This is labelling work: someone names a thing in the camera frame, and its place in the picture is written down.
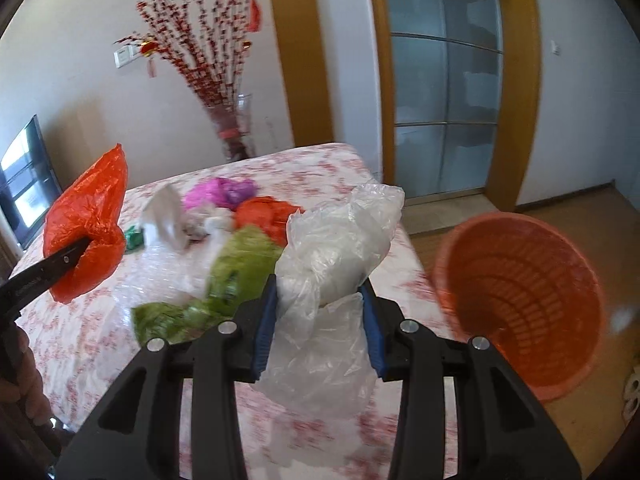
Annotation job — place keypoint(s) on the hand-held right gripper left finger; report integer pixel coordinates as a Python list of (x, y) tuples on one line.
[(264, 322)]

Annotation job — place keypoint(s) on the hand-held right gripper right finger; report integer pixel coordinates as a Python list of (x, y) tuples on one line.
[(372, 330)]

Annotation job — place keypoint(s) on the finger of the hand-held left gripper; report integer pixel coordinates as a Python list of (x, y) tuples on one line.
[(67, 260)]

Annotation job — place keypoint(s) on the red plastic bag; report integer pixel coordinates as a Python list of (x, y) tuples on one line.
[(85, 210)]

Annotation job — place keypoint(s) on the pink plastic bag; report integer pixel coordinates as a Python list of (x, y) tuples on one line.
[(205, 195)]

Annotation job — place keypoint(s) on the orange chair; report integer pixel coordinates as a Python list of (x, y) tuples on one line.
[(515, 285)]

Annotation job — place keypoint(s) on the person's left hand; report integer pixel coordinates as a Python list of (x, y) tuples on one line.
[(22, 365)]

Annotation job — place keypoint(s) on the green plastic bag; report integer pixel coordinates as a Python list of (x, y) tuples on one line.
[(240, 265)]

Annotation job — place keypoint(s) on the small green wrapper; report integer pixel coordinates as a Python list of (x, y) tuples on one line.
[(134, 237)]

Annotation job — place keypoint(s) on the flat screen television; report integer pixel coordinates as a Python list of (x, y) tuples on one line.
[(25, 175)]

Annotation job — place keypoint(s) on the clear spotted plastic bag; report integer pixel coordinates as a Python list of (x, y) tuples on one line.
[(165, 275)]

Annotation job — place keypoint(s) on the orange plastic bag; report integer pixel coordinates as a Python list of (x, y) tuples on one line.
[(260, 217)]

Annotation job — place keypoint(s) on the white plastic bag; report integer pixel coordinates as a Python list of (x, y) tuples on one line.
[(165, 215)]

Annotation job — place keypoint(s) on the floral tablecloth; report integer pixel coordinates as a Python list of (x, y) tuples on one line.
[(325, 170)]

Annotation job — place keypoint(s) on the glass vase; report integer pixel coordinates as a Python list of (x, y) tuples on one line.
[(232, 130)]

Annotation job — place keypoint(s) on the red flower branches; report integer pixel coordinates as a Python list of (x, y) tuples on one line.
[(200, 60)]

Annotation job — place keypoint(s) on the frosted glass sliding door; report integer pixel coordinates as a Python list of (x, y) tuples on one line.
[(440, 85)]

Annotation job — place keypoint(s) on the toilet paper rolls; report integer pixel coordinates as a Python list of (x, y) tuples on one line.
[(627, 400)]

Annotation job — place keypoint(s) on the red hanging ornament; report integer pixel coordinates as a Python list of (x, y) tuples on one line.
[(255, 12)]

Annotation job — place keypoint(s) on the white wall switch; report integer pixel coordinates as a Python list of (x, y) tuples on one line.
[(125, 56)]

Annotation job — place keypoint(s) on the wooden door frame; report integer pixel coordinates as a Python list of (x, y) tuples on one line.
[(520, 85)]

